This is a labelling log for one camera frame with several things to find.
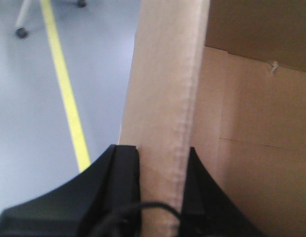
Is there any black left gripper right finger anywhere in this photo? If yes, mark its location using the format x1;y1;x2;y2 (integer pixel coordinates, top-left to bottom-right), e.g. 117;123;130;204
178;147;265;237

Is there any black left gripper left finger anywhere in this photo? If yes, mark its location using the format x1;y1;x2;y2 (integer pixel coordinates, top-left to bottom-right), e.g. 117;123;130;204
0;145;140;237

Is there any brown EcoFlow cardboard box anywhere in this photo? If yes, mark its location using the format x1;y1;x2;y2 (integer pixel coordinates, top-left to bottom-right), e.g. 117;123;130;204
119;0;306;237

